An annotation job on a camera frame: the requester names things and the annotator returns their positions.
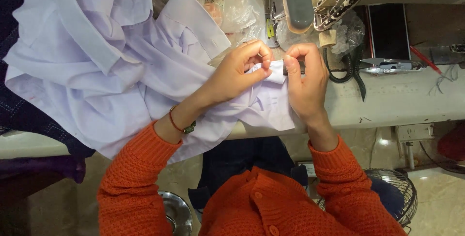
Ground dark checked fabric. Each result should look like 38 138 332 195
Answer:
0 0 96 158

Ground dark trousers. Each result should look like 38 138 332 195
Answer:
187 136 309 213

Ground blue loose threads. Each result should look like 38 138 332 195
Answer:
428 63 460 95

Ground wooden cork spool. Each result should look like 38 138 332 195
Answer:
318 29 338 48

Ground red cord bracelet green bead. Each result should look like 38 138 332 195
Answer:
169 105 197 135

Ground orange knitted cardigan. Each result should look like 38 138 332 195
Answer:
198 166 329 236

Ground purple fabric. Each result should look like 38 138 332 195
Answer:
0 154 87 193

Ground crumpled clear plastic wrap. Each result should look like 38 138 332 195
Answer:
275 10 366 57

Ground black phone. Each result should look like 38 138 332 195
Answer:
366 3 412 62

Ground yellow green clip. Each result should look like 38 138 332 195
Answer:
266 18 279 48

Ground red round object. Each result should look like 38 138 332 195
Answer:
437 123 465 162

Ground person's left hand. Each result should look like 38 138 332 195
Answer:
198 40 275 109

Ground clear plastic bag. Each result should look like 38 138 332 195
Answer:
147 0 268 49

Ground red pen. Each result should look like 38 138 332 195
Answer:
409 45 443 75

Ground black handled scissors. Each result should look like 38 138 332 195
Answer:
323 45 368 102

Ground silver thread snips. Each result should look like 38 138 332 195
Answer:
359 57 425 75

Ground wire fan guard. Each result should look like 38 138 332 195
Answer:
315 168 419 230

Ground white shirt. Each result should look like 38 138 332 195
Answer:
3 0 306 165

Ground person's right hand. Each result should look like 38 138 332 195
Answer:
283 43 331 121

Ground shiny metal stool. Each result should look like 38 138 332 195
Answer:
158 191 193 236

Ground white socket box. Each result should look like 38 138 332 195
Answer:
395 123 436 144

